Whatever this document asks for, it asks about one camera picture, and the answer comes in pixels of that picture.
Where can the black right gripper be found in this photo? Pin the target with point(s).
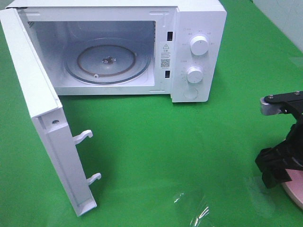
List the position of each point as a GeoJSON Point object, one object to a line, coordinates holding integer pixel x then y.
{"type": "Point", "coordinates": [288, 154]}

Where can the pink round plate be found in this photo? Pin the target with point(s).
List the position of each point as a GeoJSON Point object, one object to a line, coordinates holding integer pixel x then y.
{"type": "Point", "coordinates": [294, 188]}

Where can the clear tape patch right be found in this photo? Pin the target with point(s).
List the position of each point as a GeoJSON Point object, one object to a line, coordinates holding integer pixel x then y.
{"type": "Point", "coordinates": [260, 197]}

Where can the clear tape patch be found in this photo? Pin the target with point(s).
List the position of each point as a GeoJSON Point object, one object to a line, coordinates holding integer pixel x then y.
{"type": "Point", "coordinates": [260, 197]}
{"type": "Point", "coordinates": [191, 208]}
{"type": "Point", "coordinates": [298, 61]}

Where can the clear tape patch near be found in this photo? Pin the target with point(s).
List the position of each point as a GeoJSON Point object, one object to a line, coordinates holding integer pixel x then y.
{"type": "Point", "coordinates": [191, 208]}

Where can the clear tape patch far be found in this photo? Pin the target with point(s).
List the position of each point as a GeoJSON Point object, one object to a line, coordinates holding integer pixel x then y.
{"type": "Point", "coordinates": [298, 61]}

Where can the lower white microwave knob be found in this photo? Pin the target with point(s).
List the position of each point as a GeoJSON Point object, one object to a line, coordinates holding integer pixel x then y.
{"type": "Point", "coordinates": [194, 75]}

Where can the white microwave knob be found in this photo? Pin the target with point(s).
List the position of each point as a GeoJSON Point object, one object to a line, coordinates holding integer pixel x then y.
{"type": "Point", "coordinates": [194, 75]}
{"type": "Point", "coordinates": [199, 45]}

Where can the upper white microwave knob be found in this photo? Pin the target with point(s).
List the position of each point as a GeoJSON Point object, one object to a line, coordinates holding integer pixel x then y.
{"type": "Point", "coordinates": [199, 45]}

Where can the white microwave oven body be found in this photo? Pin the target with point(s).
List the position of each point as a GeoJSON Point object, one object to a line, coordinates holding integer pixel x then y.
{"type": "Point", "coordinates": [53, 25]}

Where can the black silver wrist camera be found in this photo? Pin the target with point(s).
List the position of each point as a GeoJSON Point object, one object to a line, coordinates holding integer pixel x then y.
{"type": "Point", "coordinates": [287, 103]}

